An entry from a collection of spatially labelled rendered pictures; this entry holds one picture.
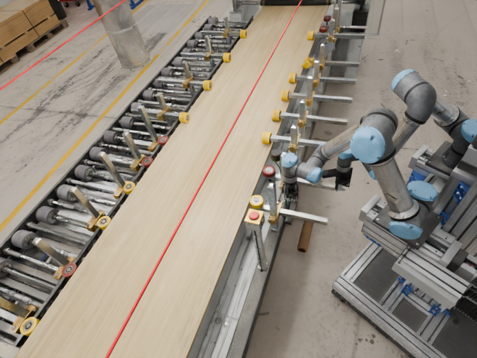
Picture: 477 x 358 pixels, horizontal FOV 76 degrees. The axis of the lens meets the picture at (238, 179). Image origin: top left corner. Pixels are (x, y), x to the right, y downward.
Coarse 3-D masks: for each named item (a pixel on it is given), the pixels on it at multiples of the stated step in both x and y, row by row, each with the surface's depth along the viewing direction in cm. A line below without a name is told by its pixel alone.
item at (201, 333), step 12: (312, 48) 320; (300, 84) 291; (288, 108) 259; (276, 144) 240; (264, 180) 224; (240, 228) 187; (240, 240) 192; (228, 264) 177; (216, 288) 166; (216, 300) 169; (204, 324) 158; (204, 336) 161; (192, 348) 148
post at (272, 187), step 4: (268, 184) 157; (272, 184) 156; (268, 188) 156; (272, 188) 155; (268, 192) 159; (272, 192) 158; (268, 196) 161; (272, 196) 160; (276, 196) 165; (272, 200) 163; (276, 200) 167; (272, 204) 166; (276, 204) 169; (272, 208) 169; (276, 208) 171; (272, 212) 172; (276, 212) 173; (272, 224) 182; (276, 224) 181; (272, 228) 186; (276, 228) 184
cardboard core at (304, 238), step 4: (304, 224) 259; (308, 224) 257; (312, 224) 260; (304, 228) 256; (308, 228) 255; (304, 232) 253; (308, 232) 253; (300, 236) 254; (304, 236) 251; (308, 236) 252; (300, 240) 250; (304, 240) 248; (308, 240) 250; (300, 244) 247; (304, 244) 246; (300, 248) 245; (304, 248) 244; (304, 252) 249
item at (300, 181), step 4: (276, 176) 195; (280, 180) 195; (300, 180) 190; (304, 180) 189; (300, 184) 191; (304, 184) 190; (308, 184) 188; (324, 184) 185; (328, 184) 185; (332, 184) 184; (324, 188) 186; (328, 188) 185; (332, 188) 184
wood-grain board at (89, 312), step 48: (240, 48) 306; (288, 48) 292; (240, 96) 251; (192, 144) 220; (240, 144) 213; (144, 192) 196; (192, 192) 190; (240, 192) 185; (144, 240) 172; (192, 240) 168; (96, 288) 157; (192, 288) 150; (48, 336) 144; (96, 336) 141; (144, 336) 138; (192, 336) 135
